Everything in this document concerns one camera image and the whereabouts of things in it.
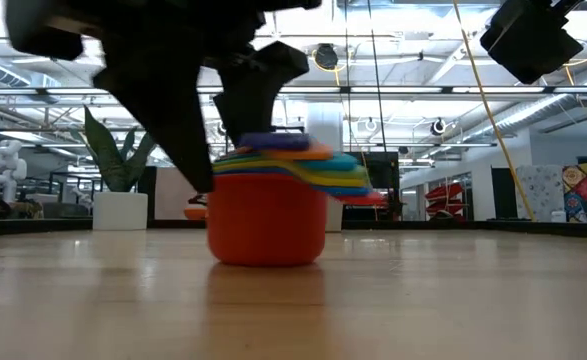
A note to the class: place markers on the blue measuring cup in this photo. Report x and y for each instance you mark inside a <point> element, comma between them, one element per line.
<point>345,190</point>

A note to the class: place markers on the dark indigo measuring cup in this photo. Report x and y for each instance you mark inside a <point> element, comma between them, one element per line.
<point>273,141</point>

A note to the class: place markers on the white humanoid robot figure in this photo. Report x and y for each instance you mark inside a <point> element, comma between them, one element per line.
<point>5,170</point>

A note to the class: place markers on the green plant in white pot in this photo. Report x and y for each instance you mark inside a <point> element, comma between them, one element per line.
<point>120,210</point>

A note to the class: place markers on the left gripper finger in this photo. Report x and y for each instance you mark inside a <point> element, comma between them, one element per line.
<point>163,115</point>
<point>250,95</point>

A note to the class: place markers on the black wall monitor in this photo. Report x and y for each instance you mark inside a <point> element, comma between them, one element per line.
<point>385,170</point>

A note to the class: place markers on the red measuring cup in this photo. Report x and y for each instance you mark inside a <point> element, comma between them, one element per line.
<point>265,225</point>

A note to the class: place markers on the red stacked objects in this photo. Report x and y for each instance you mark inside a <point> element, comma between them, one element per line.
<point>445,197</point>

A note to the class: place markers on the yellow measuring cup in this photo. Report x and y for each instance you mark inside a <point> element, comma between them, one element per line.
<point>333,179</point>

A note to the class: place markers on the white speckled panel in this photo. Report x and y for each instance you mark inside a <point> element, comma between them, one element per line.
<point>538,190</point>

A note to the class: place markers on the green measuring cup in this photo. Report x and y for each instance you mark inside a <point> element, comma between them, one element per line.
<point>238,158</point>

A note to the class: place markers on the colourful patterned artwork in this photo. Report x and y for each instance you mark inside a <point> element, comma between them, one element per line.
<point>580,190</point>

